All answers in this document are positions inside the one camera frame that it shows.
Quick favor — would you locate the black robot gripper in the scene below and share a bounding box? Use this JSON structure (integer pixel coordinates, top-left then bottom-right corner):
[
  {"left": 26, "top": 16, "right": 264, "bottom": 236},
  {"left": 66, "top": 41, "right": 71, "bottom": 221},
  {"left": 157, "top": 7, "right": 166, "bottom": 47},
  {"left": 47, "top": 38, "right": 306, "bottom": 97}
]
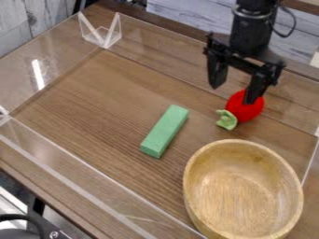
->
[{"left": 202, "top": 32, "right": 286, "bottom": 105}]

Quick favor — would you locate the red plush strawberry toy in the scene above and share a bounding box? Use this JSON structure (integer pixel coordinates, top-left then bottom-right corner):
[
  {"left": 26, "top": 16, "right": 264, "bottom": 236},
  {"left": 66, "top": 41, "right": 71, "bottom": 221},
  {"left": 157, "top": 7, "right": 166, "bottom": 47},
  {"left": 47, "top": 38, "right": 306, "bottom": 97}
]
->
[{"left": 216, "top": 90, "right": 265, "bottom": 131}]

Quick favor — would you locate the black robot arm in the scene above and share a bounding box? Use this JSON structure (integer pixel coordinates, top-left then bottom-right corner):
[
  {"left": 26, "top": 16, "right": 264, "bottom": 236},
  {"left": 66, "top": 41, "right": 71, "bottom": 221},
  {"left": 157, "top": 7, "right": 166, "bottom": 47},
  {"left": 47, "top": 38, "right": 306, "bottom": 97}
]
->
[{"left": 202, "top": 0, "right": 286, "bottom": 105}]

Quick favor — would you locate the green rectangular block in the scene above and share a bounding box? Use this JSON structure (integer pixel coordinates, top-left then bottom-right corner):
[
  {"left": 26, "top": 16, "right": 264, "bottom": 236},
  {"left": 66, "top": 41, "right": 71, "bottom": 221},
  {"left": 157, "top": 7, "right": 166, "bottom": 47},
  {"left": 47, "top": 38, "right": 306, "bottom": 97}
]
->
[{"left": 140, "top": 105, "right": 189, "bottom": 159}]

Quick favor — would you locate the wooden bowl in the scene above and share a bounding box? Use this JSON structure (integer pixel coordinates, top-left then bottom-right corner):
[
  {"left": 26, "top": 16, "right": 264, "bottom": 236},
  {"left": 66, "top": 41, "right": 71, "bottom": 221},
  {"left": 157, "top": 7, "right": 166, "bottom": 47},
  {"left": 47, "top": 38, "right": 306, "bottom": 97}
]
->
[{"left": 182, "top": 139, "right": 304, "bottom": 239}]

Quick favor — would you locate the clear acrylic enclosure wall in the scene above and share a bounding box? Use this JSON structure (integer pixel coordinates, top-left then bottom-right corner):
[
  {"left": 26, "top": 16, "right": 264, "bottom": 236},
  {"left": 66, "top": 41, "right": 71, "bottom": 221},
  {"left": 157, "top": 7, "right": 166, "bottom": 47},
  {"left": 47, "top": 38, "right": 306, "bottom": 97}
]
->
[{"left": 0, "top": 10, "right": 319, "bottom": 239}]

